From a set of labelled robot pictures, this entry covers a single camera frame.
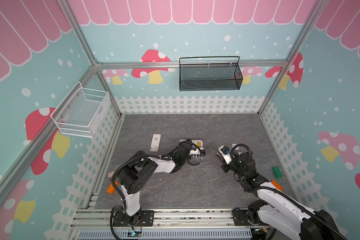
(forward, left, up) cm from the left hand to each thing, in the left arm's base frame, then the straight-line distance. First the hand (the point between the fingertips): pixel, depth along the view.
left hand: (188, 142), depth 95 cm
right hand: (-11, -17, +6) cm, 21 cm away
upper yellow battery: (-2, -6, +2) cm, 7 cm away
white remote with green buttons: (+3, +22, -6) cm, 23 cm away
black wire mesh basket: (+35, -13, +28) cm, 47 cm away
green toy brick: (-15, -54, -6) cm, 56 cm away
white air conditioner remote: (-1, -3, +3) cm, 5 cm away
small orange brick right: (-23, -51, -7) cm, 56 cm away
